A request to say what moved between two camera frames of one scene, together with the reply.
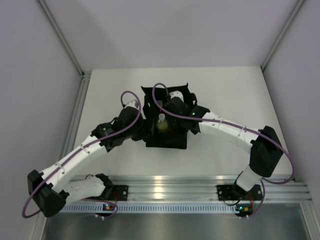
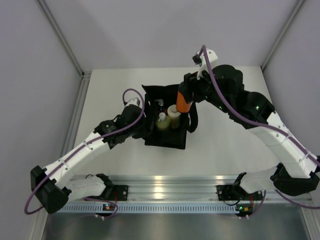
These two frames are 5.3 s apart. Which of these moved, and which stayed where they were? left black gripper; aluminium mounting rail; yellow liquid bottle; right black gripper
Moved: right black gripper
Stayed: yellow liquid bottle; left black gripper; aluminium mounting rail
